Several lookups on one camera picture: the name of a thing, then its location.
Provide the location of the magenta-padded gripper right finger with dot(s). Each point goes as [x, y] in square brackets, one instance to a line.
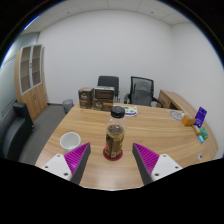
[146, 160]

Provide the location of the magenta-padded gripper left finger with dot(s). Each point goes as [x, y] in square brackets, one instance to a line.
[77, 160]

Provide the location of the clear bottle with black cap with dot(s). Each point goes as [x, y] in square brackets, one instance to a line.
[115, 136]

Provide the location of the white mug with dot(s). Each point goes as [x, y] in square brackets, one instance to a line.
[70, 141]

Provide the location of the round white printed disc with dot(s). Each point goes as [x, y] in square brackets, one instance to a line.
[176, 115]

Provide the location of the grey waste bin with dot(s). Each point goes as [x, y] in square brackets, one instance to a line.
[68, 106]

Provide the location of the orange wooden box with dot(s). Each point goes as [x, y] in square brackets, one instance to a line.
[188, 120]

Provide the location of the small light blue box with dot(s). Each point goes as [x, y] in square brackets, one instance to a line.
[200, 139]

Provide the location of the small tan box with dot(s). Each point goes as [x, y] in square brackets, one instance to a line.
[196, 130]

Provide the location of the brown box with tan side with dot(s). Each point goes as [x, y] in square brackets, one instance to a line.
[102, 105]

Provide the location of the small dark brown box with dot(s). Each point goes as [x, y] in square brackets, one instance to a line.
[85, 98]

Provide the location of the green box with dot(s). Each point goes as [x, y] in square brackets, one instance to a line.
[204, 133]

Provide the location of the wooden side desk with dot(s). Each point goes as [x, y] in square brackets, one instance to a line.
[170, 98]

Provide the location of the grey mesh-back office chair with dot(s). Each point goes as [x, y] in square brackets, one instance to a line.
[142, 93]

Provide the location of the black leather sofa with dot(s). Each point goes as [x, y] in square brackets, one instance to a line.
[15, 133]

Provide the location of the purple card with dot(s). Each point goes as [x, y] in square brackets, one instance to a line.
[200, 116]

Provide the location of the wide dark brown box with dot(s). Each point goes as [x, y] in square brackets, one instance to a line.
[104, 92]

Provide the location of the black office chair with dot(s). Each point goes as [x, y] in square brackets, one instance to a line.
[108, 82]

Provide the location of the wooden cabinet with glass doors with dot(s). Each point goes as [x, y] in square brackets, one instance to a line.
[31, 86]

